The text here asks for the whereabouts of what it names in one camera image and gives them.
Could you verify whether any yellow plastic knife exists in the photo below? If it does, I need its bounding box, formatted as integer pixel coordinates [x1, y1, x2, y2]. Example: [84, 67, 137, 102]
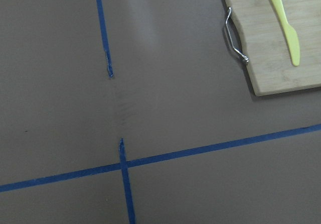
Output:
[271, 0, 300, 67]

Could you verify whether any metal cutting board handle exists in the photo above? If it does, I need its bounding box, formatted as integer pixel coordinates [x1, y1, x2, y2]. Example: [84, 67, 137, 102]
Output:
[223, 7, 250, 64]

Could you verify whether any bamboo cutting board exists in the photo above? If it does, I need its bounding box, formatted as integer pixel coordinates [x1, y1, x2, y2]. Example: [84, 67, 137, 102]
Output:
[225, 0, 320, 96]

